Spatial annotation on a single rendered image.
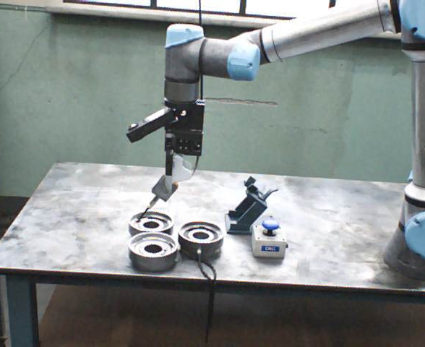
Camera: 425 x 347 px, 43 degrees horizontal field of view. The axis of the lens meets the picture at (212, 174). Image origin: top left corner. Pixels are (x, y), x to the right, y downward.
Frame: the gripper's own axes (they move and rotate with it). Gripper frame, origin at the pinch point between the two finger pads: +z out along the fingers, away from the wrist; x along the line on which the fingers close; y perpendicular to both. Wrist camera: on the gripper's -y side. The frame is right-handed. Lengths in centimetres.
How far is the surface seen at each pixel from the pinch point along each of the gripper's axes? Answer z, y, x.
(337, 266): 13.3, 39.2, -10.1
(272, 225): 5.9, 24.2, -6.0
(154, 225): 11.2, -2.7, 1.1
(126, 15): -20, -27, 148
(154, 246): 10.7, -2.0, -9.6
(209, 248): 10.6, 10.1, -9.6
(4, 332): 83, -58, 47
